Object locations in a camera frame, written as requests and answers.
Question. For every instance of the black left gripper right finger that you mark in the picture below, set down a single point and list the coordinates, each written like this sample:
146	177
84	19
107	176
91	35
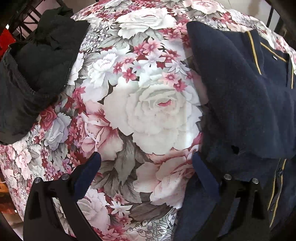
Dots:
250	221

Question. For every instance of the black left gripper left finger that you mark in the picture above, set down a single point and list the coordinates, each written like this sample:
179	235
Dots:
41	220

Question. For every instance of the navy blue knit cardigan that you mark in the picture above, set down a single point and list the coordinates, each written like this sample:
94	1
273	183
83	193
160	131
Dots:
248	129

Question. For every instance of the black fabric storage bag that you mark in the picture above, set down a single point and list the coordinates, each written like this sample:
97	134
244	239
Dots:
35	71

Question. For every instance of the floral bed sheet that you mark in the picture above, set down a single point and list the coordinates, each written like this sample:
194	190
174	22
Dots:
136	97

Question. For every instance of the red plush toy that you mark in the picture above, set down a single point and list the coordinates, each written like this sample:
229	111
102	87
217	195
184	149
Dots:
6	39

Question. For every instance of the black metal bed frame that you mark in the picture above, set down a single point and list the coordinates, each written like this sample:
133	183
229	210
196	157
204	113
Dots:
24	16

